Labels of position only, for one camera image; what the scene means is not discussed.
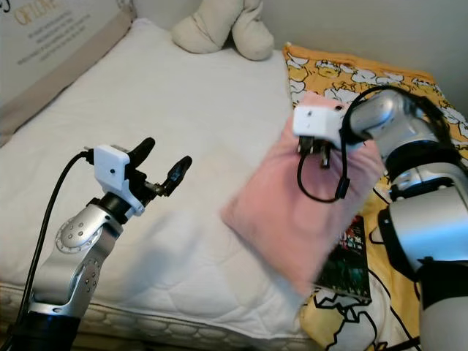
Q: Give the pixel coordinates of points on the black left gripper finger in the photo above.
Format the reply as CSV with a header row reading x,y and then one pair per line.
x,y
143,150
179,172

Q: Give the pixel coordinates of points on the pink pillow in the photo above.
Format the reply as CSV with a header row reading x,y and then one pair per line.
x,y
285,212

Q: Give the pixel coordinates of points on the dark book with red cover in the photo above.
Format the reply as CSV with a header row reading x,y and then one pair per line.
x,y
351,267

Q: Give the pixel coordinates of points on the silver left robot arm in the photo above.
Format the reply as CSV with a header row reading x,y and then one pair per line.
x,y
77,256

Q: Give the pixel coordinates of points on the white quilted mattress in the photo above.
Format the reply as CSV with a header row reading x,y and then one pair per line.
x,y
190,95

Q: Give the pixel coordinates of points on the beige plush toy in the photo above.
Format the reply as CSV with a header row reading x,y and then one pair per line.
x,y
205,33

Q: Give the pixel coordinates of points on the grey printed headboard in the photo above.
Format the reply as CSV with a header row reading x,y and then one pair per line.
x,y
44,44

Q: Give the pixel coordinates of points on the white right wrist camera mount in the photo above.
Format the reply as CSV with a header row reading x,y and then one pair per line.
x,y
318,121

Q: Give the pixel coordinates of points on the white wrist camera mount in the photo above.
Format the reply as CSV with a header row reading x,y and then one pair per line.
x,y
110,170
318,121

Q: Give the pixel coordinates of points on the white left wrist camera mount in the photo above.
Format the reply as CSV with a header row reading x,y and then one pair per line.
x,y
110,170

